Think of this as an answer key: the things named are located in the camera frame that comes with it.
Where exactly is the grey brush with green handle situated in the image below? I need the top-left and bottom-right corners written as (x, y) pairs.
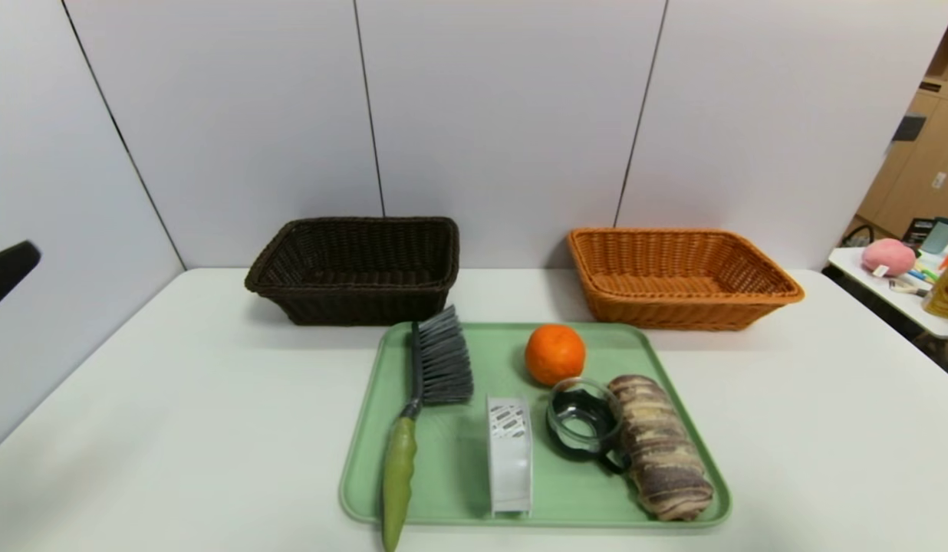
top-left (380, 305), bottom-right (475, 552)

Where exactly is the orange fruit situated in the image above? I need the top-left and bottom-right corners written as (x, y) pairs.
top-left (525, 324), bottom-right (588, 387)

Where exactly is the glass cup with black holder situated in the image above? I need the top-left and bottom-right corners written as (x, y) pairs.
top-left (547, 377), bottom-right (632, 475)

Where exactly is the brown striped bread roll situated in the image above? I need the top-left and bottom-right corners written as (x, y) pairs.
top-left (606, 374), bottom-right (715, 522)

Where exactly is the dark brown wicker basket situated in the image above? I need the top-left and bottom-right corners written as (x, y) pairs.
top-left (244, 216), bottom-right (461, 327)

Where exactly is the orange wicker basket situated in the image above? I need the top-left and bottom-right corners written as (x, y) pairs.
top-left (568, 227), bottom-right (805, 332)

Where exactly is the white round plastic container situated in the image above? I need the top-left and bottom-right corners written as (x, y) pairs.
top-left (486, 395), bottom-right (535, 516)

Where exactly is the light green plastic tray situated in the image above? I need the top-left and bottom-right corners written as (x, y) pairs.
top-left (338, 320), bottom-right (733, 530)

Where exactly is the pink plush toy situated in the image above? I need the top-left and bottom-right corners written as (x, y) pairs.
top-left (861, 238), bottom-right (917, 278)

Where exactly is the white side table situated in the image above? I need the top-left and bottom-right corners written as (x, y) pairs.
top-left (827, 244), bottom-right (948, 340)

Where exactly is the teal cup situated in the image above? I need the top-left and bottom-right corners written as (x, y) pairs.
top-left (920, 217), bottom-right (948, 255)

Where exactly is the wooden cabinet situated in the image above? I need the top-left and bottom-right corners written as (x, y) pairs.
top-left (857, 0), bottom-right (948, 240)

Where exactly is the dark grey wall box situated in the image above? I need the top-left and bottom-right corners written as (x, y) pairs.
top-left (892, 113), bottom-right (928, 143)

